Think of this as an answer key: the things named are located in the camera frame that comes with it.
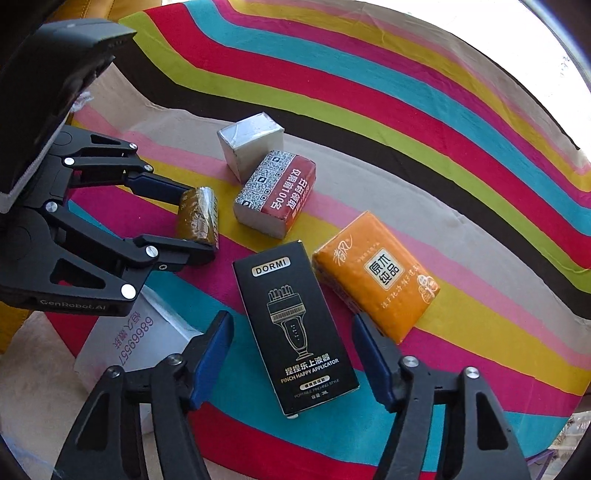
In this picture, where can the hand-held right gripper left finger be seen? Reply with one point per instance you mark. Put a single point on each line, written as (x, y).
(214, 355)

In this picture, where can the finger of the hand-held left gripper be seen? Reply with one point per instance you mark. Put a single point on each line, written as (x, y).
(184, 251)
(161, 187)

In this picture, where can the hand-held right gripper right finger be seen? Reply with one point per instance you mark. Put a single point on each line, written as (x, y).
(374, 364)

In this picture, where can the brown packet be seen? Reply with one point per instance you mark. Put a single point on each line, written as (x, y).
(198, 214)

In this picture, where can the black applicator box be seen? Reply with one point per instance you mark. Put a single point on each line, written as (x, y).
(295, 327)

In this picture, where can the white packet with red print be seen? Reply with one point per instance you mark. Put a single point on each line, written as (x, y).
(138, 332)

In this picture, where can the yellow cushion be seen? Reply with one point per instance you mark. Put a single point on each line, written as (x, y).
(92, 9)

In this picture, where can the orange tissue packet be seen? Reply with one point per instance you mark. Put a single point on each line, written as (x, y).
(374, 277)

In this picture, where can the silver foil box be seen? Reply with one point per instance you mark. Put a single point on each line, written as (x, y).
(249, 138)

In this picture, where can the red and white tissue packet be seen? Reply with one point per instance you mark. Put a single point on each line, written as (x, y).
(277, 194)

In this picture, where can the floral patterned cloth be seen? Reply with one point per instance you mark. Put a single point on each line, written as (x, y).
(575, 431)

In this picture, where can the rainbow striped blanket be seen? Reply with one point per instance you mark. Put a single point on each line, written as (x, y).
(415, 138)

